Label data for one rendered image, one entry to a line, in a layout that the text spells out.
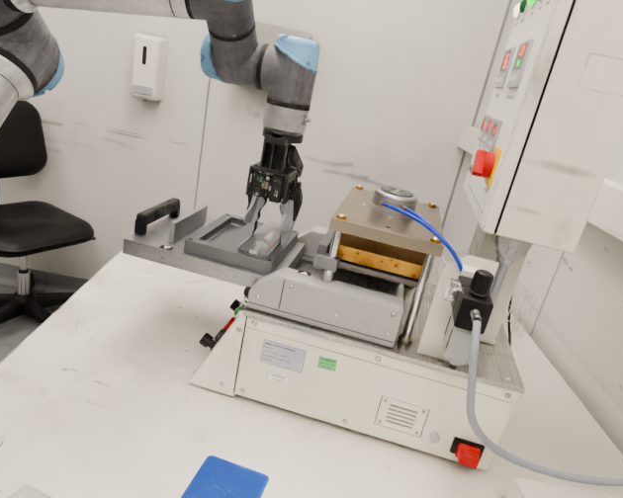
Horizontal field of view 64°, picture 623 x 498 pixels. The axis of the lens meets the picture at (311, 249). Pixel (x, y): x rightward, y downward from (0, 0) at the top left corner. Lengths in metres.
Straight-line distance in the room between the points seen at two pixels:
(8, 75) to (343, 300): 0.66
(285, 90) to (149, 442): 0.59
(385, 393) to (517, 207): 0.36
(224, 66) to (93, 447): 0.62
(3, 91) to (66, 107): 1.62
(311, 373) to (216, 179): 1.68
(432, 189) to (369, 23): 0.79
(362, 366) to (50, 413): 0.49
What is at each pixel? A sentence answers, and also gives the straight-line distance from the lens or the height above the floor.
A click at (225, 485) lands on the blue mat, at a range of 0.79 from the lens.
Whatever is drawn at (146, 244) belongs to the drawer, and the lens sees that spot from 0.95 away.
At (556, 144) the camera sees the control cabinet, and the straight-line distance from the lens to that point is 0.75.
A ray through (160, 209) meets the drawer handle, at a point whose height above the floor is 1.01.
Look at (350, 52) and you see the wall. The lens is 2.33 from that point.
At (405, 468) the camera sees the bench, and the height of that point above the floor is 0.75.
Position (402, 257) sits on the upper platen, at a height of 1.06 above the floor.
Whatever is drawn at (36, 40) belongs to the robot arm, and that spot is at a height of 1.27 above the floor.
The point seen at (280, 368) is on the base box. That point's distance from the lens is 0.87.
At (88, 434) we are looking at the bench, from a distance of 0.87.
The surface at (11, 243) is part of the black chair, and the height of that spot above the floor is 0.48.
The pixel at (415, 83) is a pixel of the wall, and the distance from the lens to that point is 2.36.
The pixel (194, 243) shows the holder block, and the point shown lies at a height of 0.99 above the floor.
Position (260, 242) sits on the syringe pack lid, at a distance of 0.93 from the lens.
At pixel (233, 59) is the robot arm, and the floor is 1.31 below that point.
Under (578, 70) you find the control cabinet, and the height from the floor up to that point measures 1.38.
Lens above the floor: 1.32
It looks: 20 degrees down
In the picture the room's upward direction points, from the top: 12 degrees clockwise
